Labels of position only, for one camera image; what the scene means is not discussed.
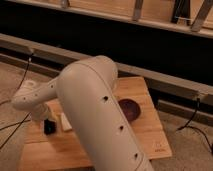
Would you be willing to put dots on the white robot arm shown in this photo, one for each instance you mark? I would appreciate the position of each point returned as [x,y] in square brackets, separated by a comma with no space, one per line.
[84,90]

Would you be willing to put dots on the black eraser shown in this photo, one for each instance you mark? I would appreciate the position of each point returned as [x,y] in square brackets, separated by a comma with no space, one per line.
[49,127]

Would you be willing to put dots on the purple bowl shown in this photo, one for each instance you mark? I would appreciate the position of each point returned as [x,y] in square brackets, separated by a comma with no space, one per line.
[130,108]

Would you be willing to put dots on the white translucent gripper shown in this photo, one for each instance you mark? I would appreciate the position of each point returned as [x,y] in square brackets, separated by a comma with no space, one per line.
[43,112]

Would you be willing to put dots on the wooden board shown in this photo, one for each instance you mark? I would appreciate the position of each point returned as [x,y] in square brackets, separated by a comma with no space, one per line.
[62,150]

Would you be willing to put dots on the white sponge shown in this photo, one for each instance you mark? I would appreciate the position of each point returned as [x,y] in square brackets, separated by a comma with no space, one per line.
[66,126]

